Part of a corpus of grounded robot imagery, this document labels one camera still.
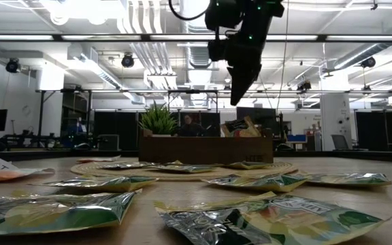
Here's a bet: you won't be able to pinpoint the blue storage bin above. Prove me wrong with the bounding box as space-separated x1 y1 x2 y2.
287 134 308 144

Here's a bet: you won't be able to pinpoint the person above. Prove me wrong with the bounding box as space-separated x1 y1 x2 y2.
177 114 206 137

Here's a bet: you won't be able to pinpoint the thin black hanging cable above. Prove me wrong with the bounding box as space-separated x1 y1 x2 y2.
276 0 291 113

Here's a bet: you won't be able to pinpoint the white square pillar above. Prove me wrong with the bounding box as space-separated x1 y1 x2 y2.
319 92 353 151

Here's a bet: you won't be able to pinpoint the small green potted plant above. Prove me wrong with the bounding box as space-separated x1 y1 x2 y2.
137 101 180 137

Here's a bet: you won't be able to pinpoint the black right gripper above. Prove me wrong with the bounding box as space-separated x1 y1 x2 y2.
225 30 268 105

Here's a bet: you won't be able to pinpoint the black metal table frame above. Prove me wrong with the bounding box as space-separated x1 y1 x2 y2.
0 148 392 164

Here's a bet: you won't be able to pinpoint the brown wooden tea box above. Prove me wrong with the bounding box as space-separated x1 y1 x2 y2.
138 135 274 165

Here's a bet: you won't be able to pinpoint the white orange tea bag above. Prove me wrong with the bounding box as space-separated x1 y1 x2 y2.
0 158 56 184
76 155 122 164

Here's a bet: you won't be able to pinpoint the black background robot arms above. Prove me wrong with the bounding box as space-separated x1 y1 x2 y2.
0 129 63 151

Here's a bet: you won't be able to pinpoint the black LED light bar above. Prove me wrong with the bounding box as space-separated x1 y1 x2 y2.
0 33 392 44

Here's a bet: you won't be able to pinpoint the grey office chair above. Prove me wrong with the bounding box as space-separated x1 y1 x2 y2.
330 134 369 152

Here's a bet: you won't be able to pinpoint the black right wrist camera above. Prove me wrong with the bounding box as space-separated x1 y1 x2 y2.
208 37 229 63

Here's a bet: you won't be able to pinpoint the black metal rig frame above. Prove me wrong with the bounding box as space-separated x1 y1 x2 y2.
35 88 221 150

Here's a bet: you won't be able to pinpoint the black computer monitor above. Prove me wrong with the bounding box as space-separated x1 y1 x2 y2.
235 106 278 137

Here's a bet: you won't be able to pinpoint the grey storage box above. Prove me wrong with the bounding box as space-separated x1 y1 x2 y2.
97 133 120 152

